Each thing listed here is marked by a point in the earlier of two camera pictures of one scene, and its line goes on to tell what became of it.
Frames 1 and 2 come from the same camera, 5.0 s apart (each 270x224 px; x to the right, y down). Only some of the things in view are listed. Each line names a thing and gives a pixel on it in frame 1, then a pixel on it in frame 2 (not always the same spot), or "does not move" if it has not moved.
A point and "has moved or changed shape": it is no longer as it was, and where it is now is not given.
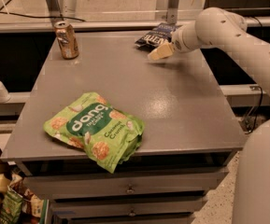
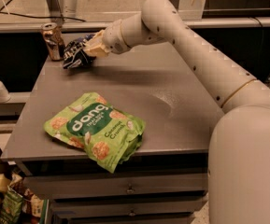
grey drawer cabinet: [190, 134] does not move
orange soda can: [67, 39] to [53, 38]
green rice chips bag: [92, 123] does not move
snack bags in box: [19, 203] does not move
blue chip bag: [160, 35] has moved or changed shape
